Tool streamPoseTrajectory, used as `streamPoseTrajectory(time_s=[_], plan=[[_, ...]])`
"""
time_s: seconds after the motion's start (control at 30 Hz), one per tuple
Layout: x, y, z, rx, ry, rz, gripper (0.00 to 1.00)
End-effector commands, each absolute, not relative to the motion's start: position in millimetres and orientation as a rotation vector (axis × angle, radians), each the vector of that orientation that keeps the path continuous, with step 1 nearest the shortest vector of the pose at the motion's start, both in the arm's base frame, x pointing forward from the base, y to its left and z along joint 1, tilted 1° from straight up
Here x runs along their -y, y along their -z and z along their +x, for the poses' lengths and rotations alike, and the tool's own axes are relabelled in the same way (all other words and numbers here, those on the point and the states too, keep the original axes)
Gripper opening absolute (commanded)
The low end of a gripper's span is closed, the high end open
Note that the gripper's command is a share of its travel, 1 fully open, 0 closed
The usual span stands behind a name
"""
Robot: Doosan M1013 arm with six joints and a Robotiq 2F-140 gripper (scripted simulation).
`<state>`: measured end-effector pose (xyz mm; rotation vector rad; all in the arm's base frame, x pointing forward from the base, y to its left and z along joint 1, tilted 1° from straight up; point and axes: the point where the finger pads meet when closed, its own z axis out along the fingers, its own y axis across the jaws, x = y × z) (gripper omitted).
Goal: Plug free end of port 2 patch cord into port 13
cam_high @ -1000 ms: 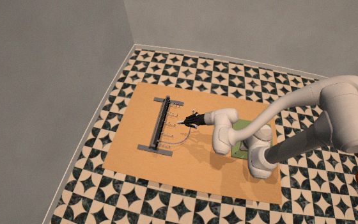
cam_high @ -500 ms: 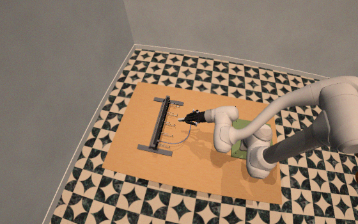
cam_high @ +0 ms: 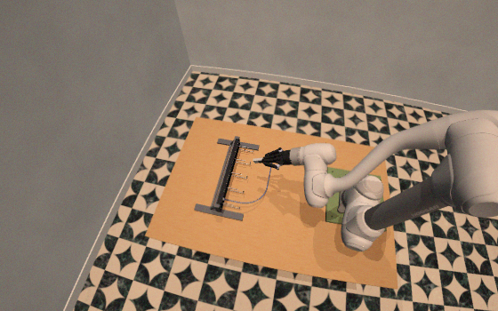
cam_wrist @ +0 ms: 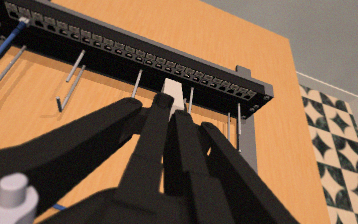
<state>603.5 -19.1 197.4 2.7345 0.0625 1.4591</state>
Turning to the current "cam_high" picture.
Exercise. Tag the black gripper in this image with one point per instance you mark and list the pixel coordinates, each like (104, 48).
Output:
(275, 157)

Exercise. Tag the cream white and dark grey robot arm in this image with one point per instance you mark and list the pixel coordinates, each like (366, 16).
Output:
(466, 178)

